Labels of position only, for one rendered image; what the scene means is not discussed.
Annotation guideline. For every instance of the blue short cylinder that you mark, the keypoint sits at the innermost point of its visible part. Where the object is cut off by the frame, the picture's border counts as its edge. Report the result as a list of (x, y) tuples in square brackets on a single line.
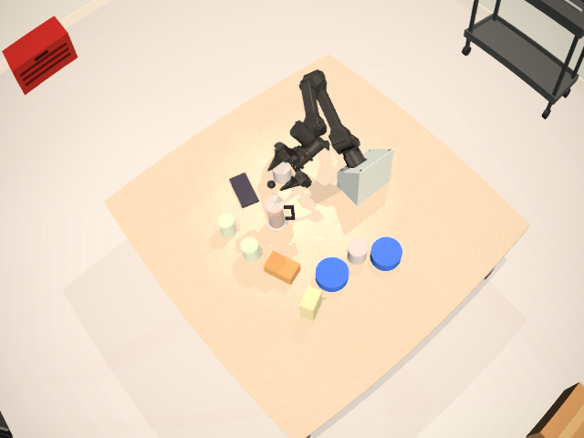
[(386, 253), (332, 274)]

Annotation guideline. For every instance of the pale yellow block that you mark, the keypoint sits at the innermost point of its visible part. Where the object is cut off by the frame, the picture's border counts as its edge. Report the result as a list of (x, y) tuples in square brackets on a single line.
[(310, 303)]

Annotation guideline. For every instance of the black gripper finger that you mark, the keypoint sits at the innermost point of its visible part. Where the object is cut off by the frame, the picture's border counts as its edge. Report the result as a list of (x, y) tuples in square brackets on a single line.
[(275, 162), (290, 184)]

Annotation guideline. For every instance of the glass coffee press with black knob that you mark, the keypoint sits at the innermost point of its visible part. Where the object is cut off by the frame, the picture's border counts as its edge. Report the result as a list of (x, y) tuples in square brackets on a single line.
[(276, 219)]

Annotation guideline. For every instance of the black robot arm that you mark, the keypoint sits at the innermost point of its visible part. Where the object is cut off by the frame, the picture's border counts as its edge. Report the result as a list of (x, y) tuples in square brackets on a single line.
[(313, 87)]

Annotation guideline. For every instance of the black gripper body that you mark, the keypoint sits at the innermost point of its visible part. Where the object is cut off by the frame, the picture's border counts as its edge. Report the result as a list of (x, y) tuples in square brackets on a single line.
[(301, 177)]

